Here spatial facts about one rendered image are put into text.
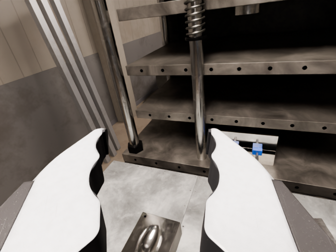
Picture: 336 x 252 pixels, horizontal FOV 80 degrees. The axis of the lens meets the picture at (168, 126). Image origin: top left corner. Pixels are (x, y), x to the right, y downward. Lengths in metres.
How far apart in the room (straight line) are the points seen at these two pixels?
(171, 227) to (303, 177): 0.65
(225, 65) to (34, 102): 2.07
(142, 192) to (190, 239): 0.31
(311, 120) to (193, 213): 0.62
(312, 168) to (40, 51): 2.53
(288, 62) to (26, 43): 2.29
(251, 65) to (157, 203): 0.69
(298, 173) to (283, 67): 0.50
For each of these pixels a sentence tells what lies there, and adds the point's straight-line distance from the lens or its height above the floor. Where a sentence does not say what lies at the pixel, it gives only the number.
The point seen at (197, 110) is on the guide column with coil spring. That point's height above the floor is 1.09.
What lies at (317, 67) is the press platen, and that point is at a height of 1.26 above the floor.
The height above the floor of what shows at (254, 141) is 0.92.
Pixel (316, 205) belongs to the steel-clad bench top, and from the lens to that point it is 1.01.
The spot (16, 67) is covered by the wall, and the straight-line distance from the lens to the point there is 2.48.
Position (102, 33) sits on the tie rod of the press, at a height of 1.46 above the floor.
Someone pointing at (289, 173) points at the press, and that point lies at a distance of 1.12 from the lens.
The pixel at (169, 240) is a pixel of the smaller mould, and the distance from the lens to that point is 0.75.
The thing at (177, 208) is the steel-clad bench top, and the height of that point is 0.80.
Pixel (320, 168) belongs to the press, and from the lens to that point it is 1.20.
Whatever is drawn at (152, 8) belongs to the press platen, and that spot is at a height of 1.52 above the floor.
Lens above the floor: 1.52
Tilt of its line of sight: 30 degrees down
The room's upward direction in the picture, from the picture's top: 8 degrees counter-clockwise
